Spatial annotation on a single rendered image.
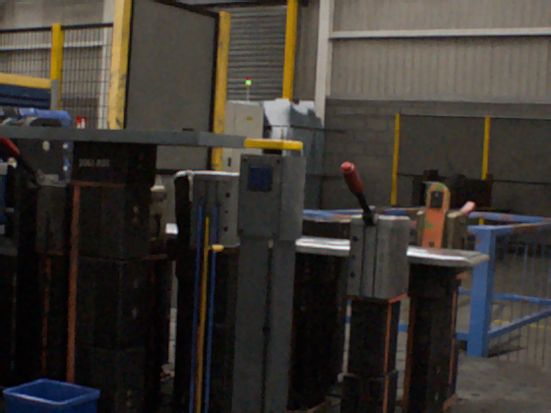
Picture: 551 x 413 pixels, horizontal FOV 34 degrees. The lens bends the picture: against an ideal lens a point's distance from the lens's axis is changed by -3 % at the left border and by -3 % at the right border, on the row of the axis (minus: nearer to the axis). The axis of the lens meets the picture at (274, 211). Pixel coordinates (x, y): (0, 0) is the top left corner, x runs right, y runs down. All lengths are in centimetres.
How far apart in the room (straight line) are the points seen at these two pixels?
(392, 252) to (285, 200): 20
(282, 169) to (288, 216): 6
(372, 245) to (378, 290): 7
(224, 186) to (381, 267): 28
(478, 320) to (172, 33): 254
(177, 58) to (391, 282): 387
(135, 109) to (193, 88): 52
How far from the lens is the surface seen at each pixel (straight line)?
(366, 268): 134
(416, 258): 143
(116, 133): 130
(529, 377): 206
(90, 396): 134
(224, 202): 143
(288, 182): 122
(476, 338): 333
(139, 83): 485
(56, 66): 638
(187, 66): 518
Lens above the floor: 113
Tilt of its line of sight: 3 degrees down
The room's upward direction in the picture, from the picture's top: 3 degrees clockwise
